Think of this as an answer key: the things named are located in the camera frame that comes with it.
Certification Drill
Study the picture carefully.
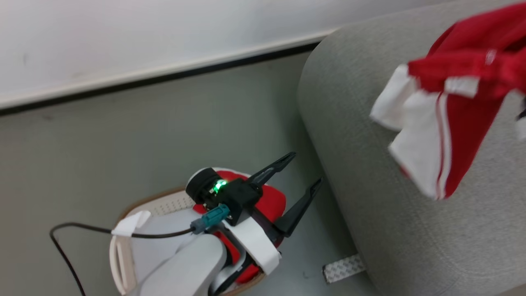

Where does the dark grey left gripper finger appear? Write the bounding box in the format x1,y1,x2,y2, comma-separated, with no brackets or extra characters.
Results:
273,178,323,238
246,152,296,186

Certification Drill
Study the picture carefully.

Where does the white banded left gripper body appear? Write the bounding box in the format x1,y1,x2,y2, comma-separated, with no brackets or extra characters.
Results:
224,208,284,275

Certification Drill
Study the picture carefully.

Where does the plain red garment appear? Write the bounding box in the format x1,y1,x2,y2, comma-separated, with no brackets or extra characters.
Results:
193,170,287,285

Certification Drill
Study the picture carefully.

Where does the red garment with white stripes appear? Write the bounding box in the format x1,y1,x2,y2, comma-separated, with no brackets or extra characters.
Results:
370,2,526,201

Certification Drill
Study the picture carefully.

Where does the white laundry basket brown rim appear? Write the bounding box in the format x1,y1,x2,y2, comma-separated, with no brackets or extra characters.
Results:
109,168,268,296

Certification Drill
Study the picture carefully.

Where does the white cloth basket lining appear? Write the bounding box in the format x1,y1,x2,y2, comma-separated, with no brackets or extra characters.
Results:
131,208,206,284

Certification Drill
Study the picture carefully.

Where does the white patterned floor strip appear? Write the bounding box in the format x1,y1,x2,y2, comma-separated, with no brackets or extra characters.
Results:
323,254,366,284

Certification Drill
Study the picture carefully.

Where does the grey fabric sofa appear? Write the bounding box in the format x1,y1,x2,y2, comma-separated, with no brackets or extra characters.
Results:
297,0,526,296

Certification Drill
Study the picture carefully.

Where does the white tape tag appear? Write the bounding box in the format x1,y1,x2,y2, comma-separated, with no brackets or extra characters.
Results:
111,210,151,237

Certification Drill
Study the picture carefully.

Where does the white and black skirting board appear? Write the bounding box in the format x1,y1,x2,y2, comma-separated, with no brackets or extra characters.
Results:
0,28,341,116

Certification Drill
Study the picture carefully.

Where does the teal cable connector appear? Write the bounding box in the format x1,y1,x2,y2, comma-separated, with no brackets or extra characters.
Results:
190,204,230,235

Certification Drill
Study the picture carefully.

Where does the thin black cable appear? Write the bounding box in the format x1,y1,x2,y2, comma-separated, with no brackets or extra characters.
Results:
50,222,194,296

